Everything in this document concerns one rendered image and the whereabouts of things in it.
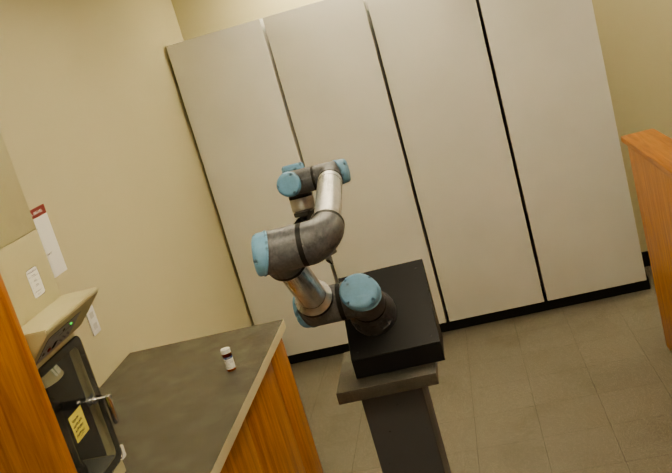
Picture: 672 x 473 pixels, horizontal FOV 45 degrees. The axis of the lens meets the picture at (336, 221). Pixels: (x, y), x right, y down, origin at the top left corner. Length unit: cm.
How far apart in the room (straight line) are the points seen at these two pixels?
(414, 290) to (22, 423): 124
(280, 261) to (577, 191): 318
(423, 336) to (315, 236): 67
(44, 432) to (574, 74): 367
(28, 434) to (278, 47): 328
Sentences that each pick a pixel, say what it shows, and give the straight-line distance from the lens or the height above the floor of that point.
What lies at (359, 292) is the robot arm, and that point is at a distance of 243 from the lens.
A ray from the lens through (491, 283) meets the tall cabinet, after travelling 515.
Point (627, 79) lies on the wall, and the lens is 545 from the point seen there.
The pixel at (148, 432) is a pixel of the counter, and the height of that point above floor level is 94.
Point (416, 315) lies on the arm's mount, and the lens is 262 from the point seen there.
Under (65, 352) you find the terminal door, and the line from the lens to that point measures 237.
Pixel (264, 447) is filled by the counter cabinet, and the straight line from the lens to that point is 297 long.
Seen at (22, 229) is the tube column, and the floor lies 173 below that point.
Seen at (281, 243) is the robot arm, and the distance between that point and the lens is 208.
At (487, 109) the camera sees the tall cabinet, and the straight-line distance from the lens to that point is 489.
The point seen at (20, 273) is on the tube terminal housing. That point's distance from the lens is 228.
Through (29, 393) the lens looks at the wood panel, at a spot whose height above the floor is 139.
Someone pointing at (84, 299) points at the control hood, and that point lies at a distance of 229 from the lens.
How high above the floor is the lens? 201
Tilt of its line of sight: 13 degrees down
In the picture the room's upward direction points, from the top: 16 degrees counter-clockwise
